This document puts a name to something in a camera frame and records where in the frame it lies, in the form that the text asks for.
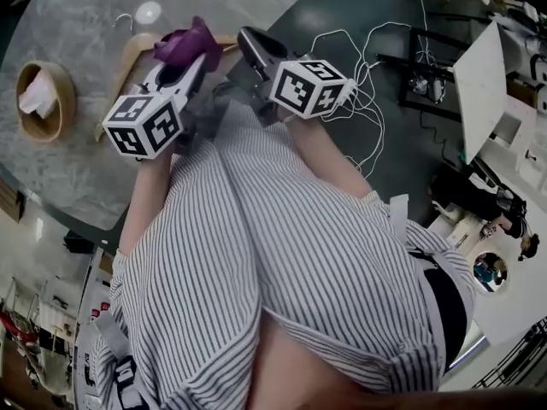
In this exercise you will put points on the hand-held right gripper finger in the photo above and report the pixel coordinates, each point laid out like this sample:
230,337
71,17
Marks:
275,49
252,54

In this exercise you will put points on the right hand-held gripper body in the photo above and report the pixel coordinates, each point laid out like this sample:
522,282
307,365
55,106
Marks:
307,88

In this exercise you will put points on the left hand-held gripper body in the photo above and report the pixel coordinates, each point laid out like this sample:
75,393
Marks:
143,128

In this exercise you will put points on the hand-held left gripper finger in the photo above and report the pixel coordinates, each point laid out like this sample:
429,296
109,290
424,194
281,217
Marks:
192,77
149,83

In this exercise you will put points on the purple cloth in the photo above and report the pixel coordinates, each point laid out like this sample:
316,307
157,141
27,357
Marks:
184,45

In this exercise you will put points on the person's left forearm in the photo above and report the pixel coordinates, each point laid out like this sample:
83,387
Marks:
147,203

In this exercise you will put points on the person's right forearm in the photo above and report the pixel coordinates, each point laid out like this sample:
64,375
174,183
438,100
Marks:
329,156

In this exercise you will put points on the white metal shelf rack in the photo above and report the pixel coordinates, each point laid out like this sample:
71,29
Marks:
79,357

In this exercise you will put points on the white power strip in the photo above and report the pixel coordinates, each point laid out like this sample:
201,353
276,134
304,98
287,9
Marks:
348,92
436,91

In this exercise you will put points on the round wooden bowl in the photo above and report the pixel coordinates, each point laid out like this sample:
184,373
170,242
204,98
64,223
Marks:
64,113

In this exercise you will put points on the grey marble table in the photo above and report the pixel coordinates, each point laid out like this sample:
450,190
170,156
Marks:
77,177

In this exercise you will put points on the white crumpled paper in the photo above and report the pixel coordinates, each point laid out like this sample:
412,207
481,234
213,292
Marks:
36,96

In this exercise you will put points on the striped shirt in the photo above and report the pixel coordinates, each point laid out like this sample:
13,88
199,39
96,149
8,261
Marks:
239,250

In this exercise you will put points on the green basin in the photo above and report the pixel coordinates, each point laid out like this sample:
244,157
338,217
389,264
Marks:
463,156

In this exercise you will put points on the red white can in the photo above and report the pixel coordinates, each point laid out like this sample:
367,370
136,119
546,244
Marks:
94,313
104,306

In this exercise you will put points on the white desk with black frame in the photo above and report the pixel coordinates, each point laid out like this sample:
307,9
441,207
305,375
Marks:
483,88

